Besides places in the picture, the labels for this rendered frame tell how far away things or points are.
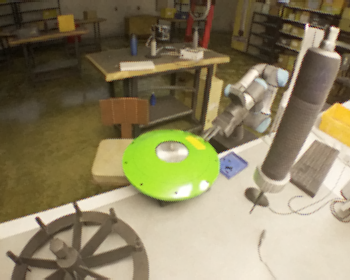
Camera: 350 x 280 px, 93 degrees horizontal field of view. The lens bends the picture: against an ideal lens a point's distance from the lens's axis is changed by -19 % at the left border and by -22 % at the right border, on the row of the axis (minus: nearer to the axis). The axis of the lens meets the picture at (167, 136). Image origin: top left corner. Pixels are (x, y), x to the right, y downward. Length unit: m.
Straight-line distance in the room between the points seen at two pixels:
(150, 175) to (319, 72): 0.48
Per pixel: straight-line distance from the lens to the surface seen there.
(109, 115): 1.45
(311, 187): 0.95
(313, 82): 0.23
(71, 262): 0.51
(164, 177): 0.57
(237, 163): 0.91
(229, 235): 0.70
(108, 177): 1.24
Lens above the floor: 1.51
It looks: 37 degrees down
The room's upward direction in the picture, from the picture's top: 3 degrees clockwise
